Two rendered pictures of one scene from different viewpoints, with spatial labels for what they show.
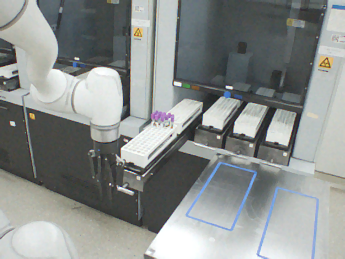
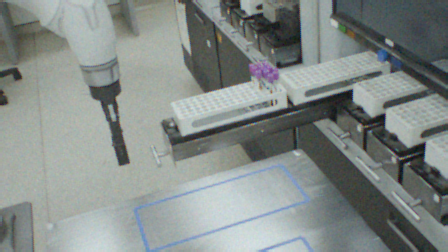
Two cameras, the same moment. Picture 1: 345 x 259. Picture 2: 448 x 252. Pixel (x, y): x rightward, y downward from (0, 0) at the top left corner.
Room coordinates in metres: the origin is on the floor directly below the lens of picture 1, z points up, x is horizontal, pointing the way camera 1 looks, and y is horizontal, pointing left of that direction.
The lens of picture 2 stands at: (0.36, -0.89, 1.54)
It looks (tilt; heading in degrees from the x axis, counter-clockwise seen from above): 32 degrees down; 52
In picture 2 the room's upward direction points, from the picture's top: 8 degrees counter-clockwise
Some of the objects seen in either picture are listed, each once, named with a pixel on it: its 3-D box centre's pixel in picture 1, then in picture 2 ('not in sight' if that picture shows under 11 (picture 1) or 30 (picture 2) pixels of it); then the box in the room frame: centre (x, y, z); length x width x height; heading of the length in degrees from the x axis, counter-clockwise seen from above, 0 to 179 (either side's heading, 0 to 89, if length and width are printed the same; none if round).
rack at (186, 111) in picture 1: (182, 115); (335, 78); (1.44, -0.05, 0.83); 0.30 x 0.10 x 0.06; 157
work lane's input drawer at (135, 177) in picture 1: (165, 141); (277, 111); (1.28, 0.02, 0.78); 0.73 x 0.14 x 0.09; 157
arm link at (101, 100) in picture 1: (100, 94); (88, 25); (0.88, 0.21, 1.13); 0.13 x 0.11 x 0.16; 76
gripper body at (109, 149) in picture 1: (106, 150); (107, 97); (0.87, 0.20, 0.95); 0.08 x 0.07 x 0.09; 67
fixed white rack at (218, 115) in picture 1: (221, 113); (411, 88); (1.51, -0.25, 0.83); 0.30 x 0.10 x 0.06; 157
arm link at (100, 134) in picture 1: (105, 129); (100, 70); (0.87, 0.20, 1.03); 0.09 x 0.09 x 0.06
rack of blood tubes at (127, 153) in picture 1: (150, 143); (229, 106); (1.15, 0.08, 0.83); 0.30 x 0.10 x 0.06; 157
